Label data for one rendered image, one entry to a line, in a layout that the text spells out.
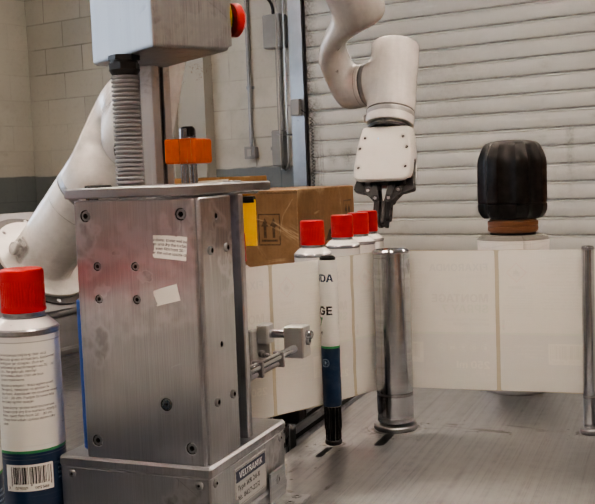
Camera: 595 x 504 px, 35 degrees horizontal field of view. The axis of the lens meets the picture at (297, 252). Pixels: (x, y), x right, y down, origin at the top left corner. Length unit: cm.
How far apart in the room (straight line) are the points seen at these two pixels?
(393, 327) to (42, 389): 39
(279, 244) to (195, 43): 76
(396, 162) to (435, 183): 420
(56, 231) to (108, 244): 106
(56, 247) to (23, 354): 105
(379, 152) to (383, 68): 15
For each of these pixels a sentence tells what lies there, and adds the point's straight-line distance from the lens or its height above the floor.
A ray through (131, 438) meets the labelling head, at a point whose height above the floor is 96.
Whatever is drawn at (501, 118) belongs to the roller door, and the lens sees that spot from 564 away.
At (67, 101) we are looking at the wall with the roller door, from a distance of 780.
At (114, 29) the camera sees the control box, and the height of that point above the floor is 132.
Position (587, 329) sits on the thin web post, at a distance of 98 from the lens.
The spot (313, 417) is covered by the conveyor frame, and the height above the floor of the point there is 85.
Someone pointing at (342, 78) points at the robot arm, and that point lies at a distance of 170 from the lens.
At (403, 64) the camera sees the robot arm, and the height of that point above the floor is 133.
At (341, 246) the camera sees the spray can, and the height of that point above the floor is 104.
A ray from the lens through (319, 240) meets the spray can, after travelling 128.
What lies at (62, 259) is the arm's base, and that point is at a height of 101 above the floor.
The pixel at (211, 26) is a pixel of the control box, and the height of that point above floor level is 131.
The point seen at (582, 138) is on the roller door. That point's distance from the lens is 549.
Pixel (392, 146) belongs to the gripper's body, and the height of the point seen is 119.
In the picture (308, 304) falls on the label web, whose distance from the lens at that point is 93.
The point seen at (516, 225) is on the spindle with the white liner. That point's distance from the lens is 115.
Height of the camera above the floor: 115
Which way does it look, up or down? 5 degrees down
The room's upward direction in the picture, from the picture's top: 2 degrees counter-clockwise
